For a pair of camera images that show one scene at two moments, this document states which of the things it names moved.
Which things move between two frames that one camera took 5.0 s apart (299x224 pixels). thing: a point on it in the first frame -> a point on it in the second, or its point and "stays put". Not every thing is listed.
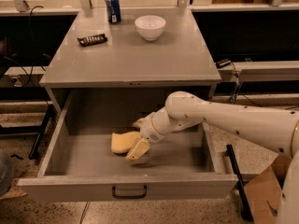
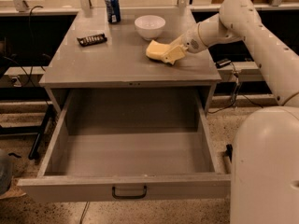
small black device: x=222 y=63 stays put
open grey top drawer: x=79 y=163 stays put
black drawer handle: x=129 y=197 stays put
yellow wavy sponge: x=122 y=143 -> x=156 y=49
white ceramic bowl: x=149 y=26 stays put
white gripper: x=149 y=130 -> x=191 y=43
